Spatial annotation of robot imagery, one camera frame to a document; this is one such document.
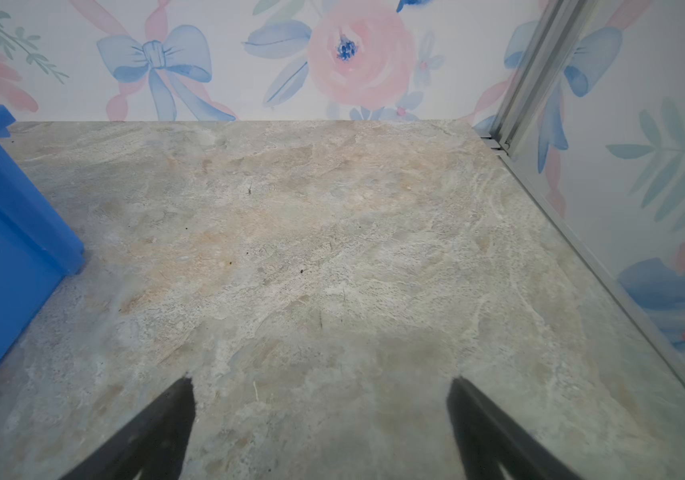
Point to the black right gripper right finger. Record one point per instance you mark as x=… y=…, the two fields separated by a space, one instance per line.
x=492 y=445

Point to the aluminium corner frame post right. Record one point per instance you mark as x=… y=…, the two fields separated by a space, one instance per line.
x=553 y=40

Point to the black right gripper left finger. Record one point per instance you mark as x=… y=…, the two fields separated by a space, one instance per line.
x=152 y=445

